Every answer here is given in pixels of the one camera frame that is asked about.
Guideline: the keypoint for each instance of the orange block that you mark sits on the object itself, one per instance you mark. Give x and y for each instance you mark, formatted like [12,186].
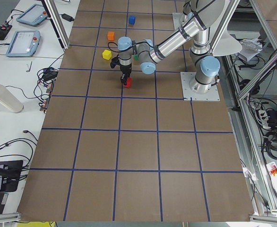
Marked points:
[111,35]

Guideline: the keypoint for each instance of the red block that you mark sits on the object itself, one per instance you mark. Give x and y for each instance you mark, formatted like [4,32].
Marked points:
[128,83]

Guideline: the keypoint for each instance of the black power adapter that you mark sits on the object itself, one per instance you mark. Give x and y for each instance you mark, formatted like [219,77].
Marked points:
[67,17]

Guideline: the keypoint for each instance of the near teach pendant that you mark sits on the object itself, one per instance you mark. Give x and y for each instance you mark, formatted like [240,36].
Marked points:
[23,44]

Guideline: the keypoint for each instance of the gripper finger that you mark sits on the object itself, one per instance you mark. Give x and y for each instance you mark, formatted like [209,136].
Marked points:
[124,79]

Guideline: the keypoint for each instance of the white chair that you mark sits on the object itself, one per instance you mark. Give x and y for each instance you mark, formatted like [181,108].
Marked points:
[227,45]

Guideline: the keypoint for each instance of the white bottle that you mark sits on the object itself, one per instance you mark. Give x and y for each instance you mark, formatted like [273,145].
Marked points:
[8,100]

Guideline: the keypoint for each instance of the yellow block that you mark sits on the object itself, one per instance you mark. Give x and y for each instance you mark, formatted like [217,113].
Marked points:
[107,54]

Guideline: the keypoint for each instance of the far teach pendant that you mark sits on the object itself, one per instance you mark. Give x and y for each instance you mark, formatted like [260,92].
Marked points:
[34,16]

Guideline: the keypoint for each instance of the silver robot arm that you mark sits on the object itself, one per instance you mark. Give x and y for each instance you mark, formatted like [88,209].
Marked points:
[201,15]

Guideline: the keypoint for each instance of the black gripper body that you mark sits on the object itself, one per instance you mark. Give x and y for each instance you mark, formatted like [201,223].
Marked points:
[125,69]

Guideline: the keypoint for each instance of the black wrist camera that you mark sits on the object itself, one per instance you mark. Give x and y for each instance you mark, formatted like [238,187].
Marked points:
[114,62]

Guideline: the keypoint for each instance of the green block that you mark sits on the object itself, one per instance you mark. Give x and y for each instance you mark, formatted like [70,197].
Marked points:
[136,57]

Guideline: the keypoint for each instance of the aluminium frame post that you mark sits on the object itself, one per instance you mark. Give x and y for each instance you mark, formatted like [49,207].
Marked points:
[56,23]

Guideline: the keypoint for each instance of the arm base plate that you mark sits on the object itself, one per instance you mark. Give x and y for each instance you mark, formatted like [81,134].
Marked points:
[179,19]
[194,91]

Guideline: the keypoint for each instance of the blue block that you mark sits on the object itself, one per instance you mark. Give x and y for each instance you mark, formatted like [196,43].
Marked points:
[132,19]

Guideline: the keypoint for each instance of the teach pendant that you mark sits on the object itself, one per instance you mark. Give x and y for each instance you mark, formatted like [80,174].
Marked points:
[34,16]
[23,44]

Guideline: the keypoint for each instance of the power strip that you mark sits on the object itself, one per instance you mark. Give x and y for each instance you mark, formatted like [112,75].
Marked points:
[262,118]

